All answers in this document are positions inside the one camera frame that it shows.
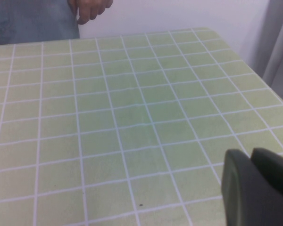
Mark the grey curtain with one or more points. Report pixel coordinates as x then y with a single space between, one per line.
281 47

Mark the green grid tablecloth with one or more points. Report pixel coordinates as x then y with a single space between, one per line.
132 117

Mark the blue jeans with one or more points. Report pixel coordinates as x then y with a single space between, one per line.
30 21

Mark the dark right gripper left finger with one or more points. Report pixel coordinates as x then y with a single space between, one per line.
245 200

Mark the person's left hand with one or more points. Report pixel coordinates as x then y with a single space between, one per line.
89 9

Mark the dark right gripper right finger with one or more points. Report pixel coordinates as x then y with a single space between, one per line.
276 169

